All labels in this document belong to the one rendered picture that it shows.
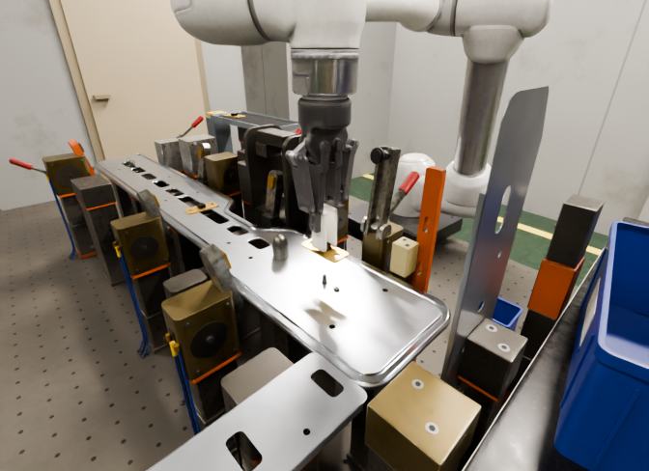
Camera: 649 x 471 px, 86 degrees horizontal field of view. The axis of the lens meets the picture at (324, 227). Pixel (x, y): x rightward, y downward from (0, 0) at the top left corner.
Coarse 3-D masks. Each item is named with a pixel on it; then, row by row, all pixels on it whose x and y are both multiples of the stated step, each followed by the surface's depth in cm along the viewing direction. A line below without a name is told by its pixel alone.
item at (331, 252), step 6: (306, 240) 62; (306, 246) 60; (312, 246) 60; (330, 246) 59; (318, 252) 58; (324, 252) 58; (330, 252) 58; (336, 252) 58; (342, 252) 58; (324, 258) 57; (330, 258) 56; (336, 258) 56; (342, 258) 56
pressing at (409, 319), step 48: (192, 192) 103; (192, 240) 78; (240, 240) 76; (288, 240) 76; (240, 288) 61; (288, 288) 61; (384, 288) 61; (336, 336) 50; (384, 336) 50; (432, 336) 51; (384, 384) 44
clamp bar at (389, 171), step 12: (372, 156) 61; (384, 156) 60; (396, 156) 62; (384, 168) 64; (396, 168) 63; (384, 180) 65; (372, 192) 66; (384, 192) 64; (372, 204) 67; (384, 204) 65; (372, 216) 68; (384, 216) 66
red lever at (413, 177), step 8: (408, 176) 72; (416, 176) 71; (408, 184) 70; (400, 192) 70; (408, 192) 70; (392, 200) 70; (400, 200) 70; (392, 208) 69; (376, 224) 68; (376, 232) 68
